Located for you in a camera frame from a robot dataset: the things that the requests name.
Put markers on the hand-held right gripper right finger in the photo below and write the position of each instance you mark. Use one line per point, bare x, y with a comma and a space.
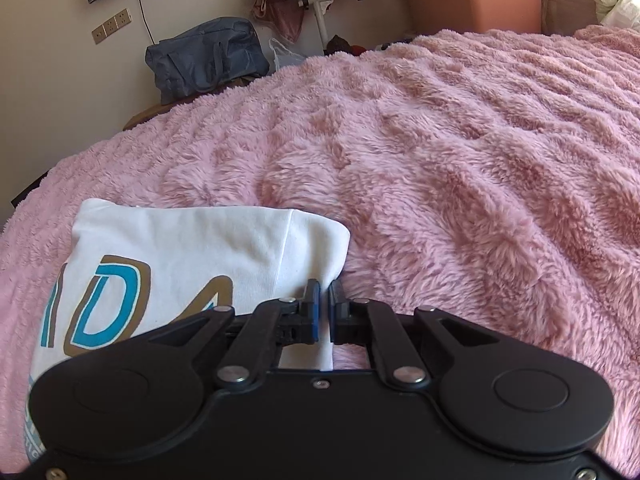
333, 310

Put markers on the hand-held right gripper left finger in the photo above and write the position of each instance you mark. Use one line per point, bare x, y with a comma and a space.
314, 310

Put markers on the white sweatshirt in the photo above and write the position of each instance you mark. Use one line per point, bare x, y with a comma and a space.
175, 260

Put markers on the dark clothes heap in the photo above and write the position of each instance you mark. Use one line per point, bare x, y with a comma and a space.
345, 46

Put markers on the pink fluffy blanket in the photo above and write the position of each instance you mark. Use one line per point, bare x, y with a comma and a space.
425, 170

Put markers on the clear plastic bag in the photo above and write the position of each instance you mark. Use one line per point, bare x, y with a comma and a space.
285, 52

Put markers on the blue duffel bag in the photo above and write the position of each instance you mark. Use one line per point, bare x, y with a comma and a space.
205, 57

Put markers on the pink cloth pile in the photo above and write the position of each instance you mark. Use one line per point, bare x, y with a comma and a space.
280, 10

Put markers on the white crumpled cloth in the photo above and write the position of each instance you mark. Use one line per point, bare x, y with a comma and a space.
617, 5

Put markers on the wall power outlet strip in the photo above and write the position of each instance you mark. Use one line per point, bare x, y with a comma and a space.
111, 25

